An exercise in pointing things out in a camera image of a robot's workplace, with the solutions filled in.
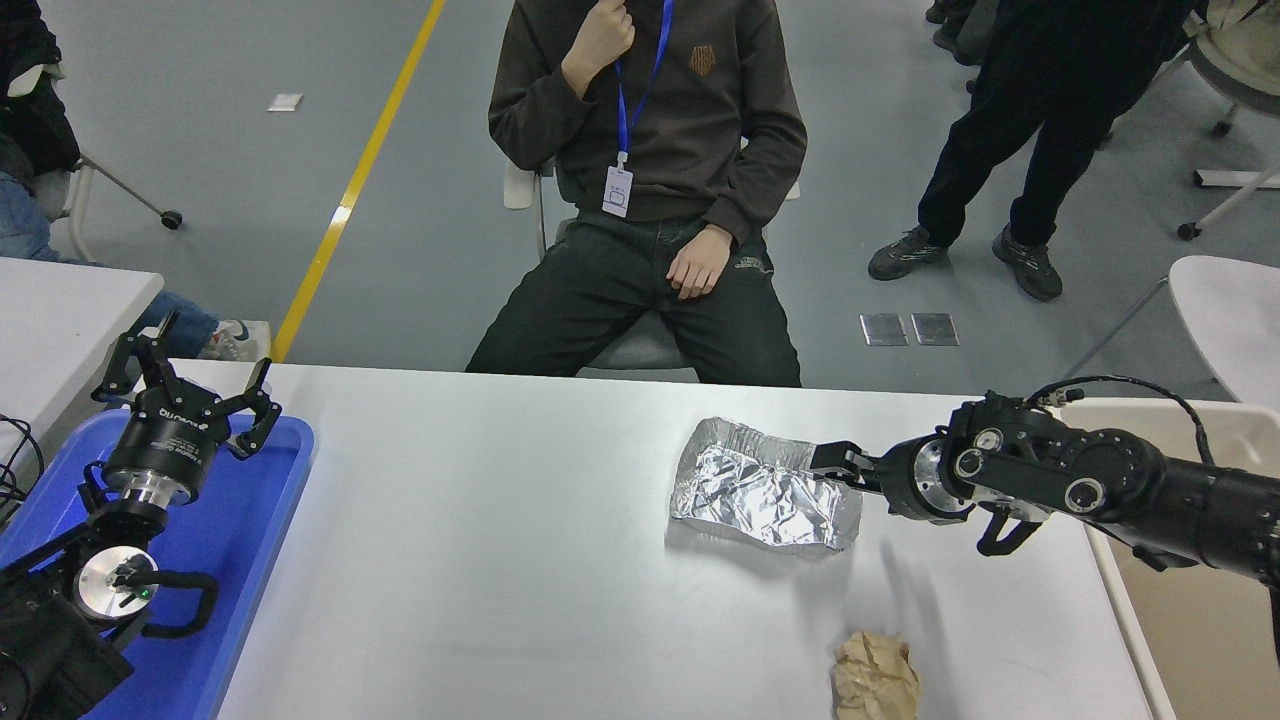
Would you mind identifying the person's left hand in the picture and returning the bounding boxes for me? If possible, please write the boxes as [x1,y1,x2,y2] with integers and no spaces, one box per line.
[666,225,736,301]

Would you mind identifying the white side table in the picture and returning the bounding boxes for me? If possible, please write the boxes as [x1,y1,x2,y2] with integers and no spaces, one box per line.
[0,258,164,471]

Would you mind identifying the large pale bin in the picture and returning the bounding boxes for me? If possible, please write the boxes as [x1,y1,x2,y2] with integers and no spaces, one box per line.
[1043,397,1280,720]

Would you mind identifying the silver foil tray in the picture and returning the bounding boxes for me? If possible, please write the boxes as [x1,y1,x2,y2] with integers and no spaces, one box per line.
[668,417,866,556]

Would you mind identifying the blue plastic tray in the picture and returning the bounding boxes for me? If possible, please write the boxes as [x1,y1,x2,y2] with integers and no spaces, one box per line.
[0,408,316,720]

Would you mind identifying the white and grey chair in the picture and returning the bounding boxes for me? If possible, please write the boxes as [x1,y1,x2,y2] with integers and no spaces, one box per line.
[503,150,801,383]

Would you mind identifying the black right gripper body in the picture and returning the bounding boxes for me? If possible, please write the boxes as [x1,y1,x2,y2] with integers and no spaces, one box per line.
[880,436,967,524]

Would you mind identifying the blue lanyard with badge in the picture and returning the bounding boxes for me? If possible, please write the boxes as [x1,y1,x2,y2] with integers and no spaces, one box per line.
[602,0,677,219]

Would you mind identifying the person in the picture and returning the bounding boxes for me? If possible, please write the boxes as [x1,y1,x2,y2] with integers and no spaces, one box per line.
[465,0,809,389]
[867,0,1201,303]
[925,0,973,53]
[0,0,271,363]

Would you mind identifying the black cables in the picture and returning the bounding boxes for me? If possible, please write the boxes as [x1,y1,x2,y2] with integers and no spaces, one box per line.
[0,415,46,526]

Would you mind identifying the person's right hand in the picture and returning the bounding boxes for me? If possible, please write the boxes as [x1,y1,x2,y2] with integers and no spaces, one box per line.
[560,0,637,99]

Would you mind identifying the white round-edged chair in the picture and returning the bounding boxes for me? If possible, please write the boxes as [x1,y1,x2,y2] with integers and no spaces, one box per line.
[1060,254,1280,411]

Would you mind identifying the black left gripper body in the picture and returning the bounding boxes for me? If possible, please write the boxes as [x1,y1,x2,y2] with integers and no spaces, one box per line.
[103,385,234,498]

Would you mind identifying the tan paper ball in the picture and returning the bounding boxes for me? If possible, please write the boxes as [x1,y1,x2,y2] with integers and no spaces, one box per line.
[830,630,923,720]

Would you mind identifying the white frame with caster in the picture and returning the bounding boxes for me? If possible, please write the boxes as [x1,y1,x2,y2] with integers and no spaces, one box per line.
[1177,160,1280,241]

